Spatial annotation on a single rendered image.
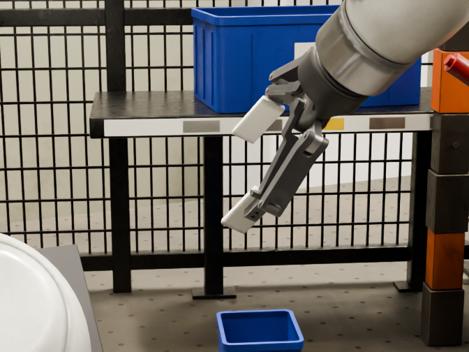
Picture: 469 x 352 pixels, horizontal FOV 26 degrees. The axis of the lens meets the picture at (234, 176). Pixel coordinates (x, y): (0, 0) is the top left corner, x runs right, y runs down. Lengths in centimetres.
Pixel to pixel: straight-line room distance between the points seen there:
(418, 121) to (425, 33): 50
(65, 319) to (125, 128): 72
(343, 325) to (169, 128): 41
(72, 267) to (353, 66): 33
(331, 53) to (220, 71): 42
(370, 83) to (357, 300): 71
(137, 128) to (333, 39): 46
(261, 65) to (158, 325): 42
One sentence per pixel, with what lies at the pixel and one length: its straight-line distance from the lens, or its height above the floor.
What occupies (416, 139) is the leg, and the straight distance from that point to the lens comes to 162.
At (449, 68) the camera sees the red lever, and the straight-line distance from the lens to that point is 107.
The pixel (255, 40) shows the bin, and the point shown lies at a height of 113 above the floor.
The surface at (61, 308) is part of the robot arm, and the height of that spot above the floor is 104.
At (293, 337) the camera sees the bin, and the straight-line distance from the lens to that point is 130.
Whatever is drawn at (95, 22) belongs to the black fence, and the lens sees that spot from 157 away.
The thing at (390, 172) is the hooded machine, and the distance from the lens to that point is 383.
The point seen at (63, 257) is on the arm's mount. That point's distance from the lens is 100.
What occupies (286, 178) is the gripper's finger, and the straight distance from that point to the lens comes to 102.
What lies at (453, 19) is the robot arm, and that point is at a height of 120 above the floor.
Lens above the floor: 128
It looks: 14 degrees down
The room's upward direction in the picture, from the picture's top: straight up
